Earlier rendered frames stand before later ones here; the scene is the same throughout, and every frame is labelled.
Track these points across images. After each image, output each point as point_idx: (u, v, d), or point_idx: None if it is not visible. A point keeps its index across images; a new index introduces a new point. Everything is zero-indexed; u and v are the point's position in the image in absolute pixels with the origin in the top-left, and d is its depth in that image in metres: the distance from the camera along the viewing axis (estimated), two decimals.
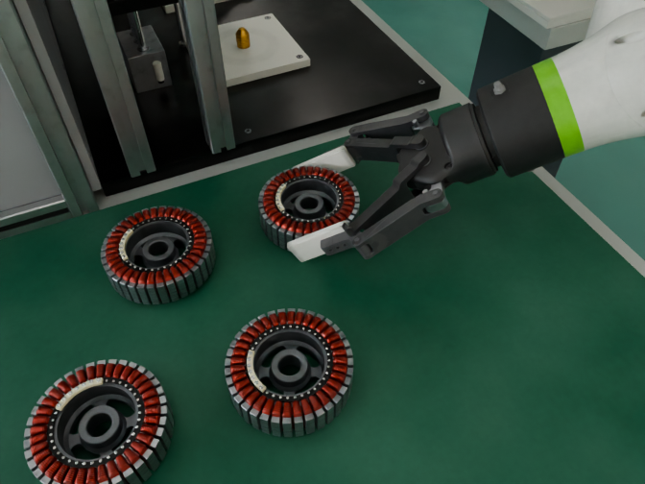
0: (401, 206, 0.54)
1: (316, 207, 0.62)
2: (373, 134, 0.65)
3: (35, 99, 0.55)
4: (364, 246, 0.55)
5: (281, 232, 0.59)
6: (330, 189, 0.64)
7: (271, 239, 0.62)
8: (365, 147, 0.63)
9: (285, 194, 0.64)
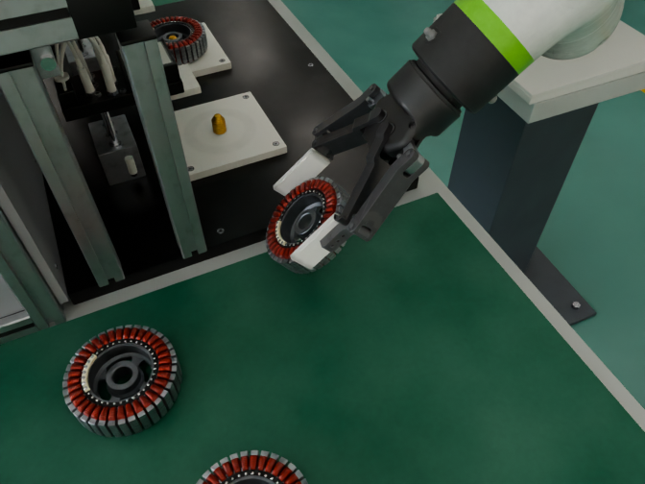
0: (382, 179, 0.54)
1: (311, 221, 0.64)
2: (336, 127, 0.65)
3: None
4: (361, 229, 0.54)
5: (292, 263, 0.61)
6: (315, 197, 0.65)
7: (295, 272, 0.64)
8: (331, 141, 0.63)
9: (286, 227, 0.66)
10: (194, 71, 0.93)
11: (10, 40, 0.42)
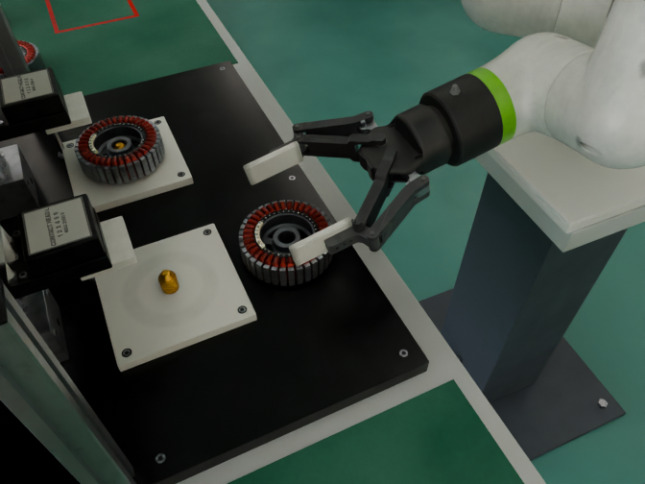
0: (397, 196, 0.59)
1: (294, 240, 0.66)
2: (319, 133, 0.68)
3: None
4: (378, 238, 0.57)
5: (266, 269, 0.63)
6: (304, 221, 0.68)
7: (254, 276, 0.65)
8: (319, 143, 0.66)
9: (263, 230, 0.68)
10: (145, 191, 0.74)
11: None
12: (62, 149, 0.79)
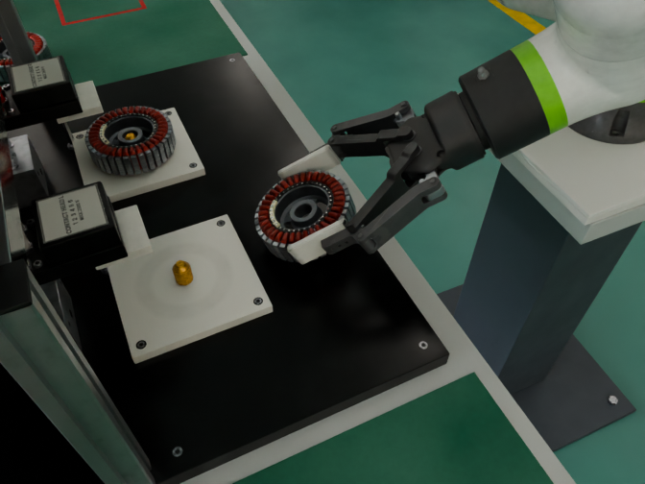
0: (400, 198, 0.55)
1: (310, 212, 0.63)
2: (356, 131, 0.65)
3: None
4: (368, 241, 0.55)
5: (282, 248, 0.60)
6: (320, 190, 0.64)
7: (277, 256, 0.63)
8: (350, 144, 0.63)
9: (279, 208, 0.65)
10: (156, 182, 0.73)
11: None
12: (72, 140, 0.78)
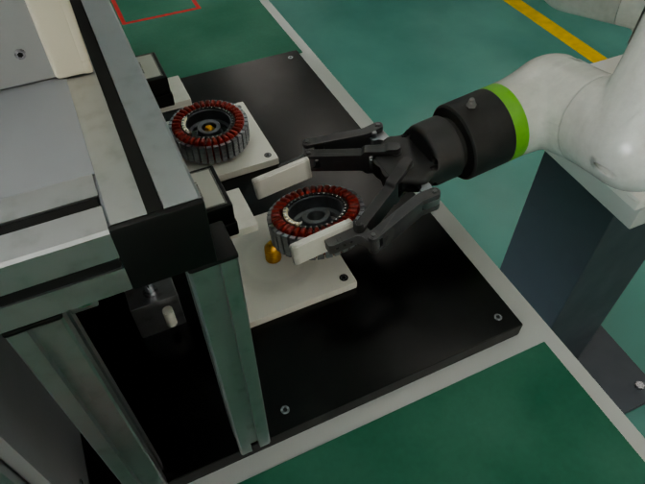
0: (405, 204, 0.59)
1: (324, 215, 0.64)
2: (329, 146, 0.67)
3: None
4: (378, 240, 0.57)
5: None
6: (327, 199, 0.67)
7: None
8: (331, 157, 0.65)
9: (289, 217, 0.65)
10: (235, 170, 0.78)
11: (30, 310, 0.27)
12: None
